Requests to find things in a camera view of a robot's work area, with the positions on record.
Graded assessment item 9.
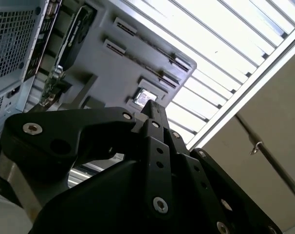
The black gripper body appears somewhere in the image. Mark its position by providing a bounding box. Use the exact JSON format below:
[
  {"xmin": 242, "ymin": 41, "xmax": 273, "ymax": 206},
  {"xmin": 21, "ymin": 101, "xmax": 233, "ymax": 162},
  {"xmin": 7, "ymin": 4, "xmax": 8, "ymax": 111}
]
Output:
[{"xmin": 28, "ymin": 156, "xmax": 211, "ymax": 234}]

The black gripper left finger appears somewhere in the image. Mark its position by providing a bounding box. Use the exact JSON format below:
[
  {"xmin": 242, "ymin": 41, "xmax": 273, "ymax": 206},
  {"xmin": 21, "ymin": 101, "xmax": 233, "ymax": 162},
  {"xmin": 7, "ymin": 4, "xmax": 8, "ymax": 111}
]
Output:
[{"xmin": 0, "ymin": 99, "xmax": 175, "ymax": 220}]

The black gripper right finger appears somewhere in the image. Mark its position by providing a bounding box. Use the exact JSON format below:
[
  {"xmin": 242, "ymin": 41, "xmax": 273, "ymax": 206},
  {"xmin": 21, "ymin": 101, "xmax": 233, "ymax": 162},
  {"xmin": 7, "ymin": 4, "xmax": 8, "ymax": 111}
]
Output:
[{"xmin": 159, "ymin": 103, "xmax": 284, "ymax": 234}]

